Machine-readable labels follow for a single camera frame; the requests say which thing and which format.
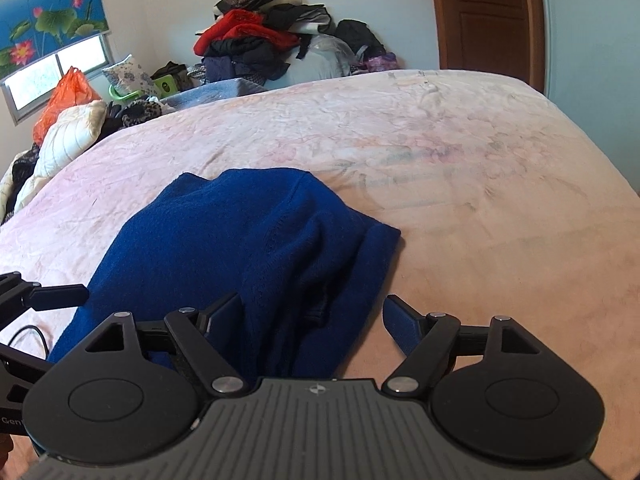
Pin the clear plastic bag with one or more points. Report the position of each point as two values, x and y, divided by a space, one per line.
320 57

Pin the purple floral cloth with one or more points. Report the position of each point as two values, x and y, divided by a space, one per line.
377 62

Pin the blue knit sweater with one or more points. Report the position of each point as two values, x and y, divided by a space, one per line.
225 235

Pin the brown wooden door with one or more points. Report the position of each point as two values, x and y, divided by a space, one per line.
480 20

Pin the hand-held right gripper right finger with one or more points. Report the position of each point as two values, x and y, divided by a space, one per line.
405 325

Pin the window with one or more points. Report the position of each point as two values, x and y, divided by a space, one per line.
35 77

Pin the grey floral pillow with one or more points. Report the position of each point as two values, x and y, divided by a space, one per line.
130 75

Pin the dark patterned cloth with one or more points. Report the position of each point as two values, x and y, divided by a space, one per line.
22 170

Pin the pink bed blanket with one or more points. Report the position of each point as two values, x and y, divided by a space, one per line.
450 185

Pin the blue denim cloth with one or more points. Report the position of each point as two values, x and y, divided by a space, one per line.
220 91

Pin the lotus print roller blind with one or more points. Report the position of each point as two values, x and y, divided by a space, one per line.
45 15

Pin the green box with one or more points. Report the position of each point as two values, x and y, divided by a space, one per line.
166 85

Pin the leopard print dark cloth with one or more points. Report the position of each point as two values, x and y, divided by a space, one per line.
140 110

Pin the green plastic stool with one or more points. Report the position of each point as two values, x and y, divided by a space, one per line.
122 95

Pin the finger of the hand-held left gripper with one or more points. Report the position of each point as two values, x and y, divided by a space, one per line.
60 296
20 360

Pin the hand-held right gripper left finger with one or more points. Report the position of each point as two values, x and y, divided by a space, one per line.
225 312

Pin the pile of clothes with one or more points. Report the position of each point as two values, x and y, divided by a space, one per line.
250 35

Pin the orange plastic bag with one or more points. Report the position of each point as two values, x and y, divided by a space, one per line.
65 97

